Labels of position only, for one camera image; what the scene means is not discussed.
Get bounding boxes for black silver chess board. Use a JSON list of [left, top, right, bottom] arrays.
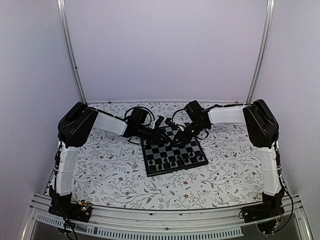
[[140, 138, 209, 177]]

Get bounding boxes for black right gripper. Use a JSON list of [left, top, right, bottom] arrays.
[[170, 121, 207, 148]]

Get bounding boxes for right aluminium frame post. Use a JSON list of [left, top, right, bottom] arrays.
[[246, 0, 275, 103]]

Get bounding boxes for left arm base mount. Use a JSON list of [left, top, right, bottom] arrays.
[[48, 200, 92, 223]]

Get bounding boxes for right camera black cable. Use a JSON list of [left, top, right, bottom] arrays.
[[171, 108, 187, 125]]

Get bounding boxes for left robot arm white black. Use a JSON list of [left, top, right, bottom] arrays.
[[49, 102, 170, 217]]

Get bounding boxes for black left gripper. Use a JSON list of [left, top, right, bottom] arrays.
[[136, 124, 172, 146]]

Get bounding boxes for front aluminium rail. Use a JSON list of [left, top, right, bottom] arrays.
[[21, 194, 313, 240]]

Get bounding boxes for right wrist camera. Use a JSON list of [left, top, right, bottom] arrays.
[[164, 117, 180, 130]]

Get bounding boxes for camera black cable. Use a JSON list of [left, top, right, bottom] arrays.
[[171, 108, 187, 125], [124, 106, 155, 127]]

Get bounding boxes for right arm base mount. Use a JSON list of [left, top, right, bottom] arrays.
[[238, 203, 285, 223]]

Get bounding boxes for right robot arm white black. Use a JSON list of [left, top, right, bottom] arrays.
[[170, 99, 285, 218]]

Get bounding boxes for black chess queen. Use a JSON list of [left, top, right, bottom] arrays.
[[176, 155, 182, 162]]

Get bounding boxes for left aluminium frame post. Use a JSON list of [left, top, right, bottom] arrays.
[[56, 0, 87, 104]]

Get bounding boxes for aluminium frame post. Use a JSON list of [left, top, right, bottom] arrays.
[[56, 0, 87, 104], [246, 0, 275, 103]]

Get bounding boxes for floral patterned table mat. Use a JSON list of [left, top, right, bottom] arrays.
[[56, 101, 285, 210]]

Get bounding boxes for left camera black cable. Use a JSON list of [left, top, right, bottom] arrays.
[[124, 106, 155, 127]]

